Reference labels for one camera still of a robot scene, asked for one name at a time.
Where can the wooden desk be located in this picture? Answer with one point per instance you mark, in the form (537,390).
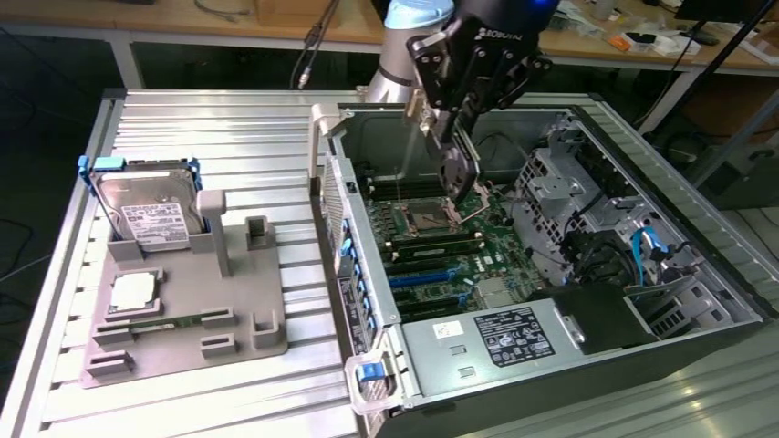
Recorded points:
(183,23)

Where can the black graphics card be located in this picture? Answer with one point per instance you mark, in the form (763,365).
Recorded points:
(459,173)

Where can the black slanted pole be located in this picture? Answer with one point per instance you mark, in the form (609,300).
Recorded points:
(725,50)

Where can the orange small object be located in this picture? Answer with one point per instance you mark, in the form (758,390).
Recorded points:
(621,42)

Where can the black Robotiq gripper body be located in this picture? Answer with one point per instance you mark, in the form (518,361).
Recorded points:
(499,27)

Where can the green RAM stick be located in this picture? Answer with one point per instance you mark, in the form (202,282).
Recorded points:
(162,324)

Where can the grey parts rack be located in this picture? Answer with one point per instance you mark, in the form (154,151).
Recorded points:
(183,292)

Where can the CPU socket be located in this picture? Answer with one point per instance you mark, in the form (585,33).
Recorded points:
(427,219)

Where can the grey power supply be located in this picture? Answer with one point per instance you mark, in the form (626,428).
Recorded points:
(445,360)

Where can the metal disk bay cage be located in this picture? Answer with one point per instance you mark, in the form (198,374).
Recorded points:
(554,191)

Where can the blue disk caddy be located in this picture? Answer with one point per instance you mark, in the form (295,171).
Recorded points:
(109,163)

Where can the silver hard disk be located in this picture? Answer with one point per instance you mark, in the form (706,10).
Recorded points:
(153,210)

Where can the black monitor with stand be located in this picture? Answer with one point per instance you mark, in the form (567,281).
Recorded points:
(725,9)

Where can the black installed RAM stick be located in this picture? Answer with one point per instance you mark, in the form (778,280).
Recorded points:
(435,251)

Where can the silver chipset heat sink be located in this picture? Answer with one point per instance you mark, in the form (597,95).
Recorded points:
(494,293)

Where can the open black PC case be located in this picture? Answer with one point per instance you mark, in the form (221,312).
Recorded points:
(658,374)

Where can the silver CPU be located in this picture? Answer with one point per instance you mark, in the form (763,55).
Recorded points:
(134,292)

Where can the black box device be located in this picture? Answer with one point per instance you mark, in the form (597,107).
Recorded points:
(742,178)

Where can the blue expansion slot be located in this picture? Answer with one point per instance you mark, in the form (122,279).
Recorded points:
(423,278)

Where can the metal socket cover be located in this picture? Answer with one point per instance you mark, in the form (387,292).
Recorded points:
(481,201)

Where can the green motherboard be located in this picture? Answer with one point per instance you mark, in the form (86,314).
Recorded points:
(505,255)

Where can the blue card retainer clips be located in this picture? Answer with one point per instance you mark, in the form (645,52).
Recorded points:
(357,283)

